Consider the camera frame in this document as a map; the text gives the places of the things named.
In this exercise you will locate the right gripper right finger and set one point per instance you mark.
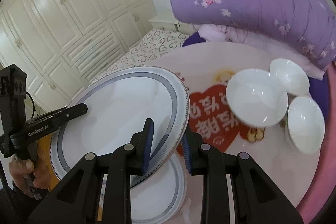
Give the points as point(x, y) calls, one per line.
point(235, 185)

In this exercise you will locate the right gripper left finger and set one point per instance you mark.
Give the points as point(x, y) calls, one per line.
point(76, 197)

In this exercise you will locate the large white bowl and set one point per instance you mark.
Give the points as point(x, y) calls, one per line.
point(256, 98)

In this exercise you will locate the grey rimmed white plate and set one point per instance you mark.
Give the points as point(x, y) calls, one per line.
point(118, 106)

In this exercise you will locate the small white bowl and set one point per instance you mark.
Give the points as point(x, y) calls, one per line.
point(291, 76)

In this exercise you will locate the person's left hand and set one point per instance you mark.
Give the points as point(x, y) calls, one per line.
point(19, 169)

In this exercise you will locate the round white printed table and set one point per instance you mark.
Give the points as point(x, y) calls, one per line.
point(204, 68)

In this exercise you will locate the cream wardrobe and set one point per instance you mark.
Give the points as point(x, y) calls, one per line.
point(62, 45)

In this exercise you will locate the heart pattern bed sheet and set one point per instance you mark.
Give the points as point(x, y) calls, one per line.
point(155, 44)

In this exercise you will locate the light pink folded blanket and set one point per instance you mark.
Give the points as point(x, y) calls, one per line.
point(278, 50)

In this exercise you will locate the dark purple cushion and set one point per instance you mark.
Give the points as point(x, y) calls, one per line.
point(193, 39)

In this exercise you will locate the cream nightstand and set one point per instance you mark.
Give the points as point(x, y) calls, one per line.
point(167, 21)

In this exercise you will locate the purple floral quilt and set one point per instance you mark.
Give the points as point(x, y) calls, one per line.
point(308, 26)

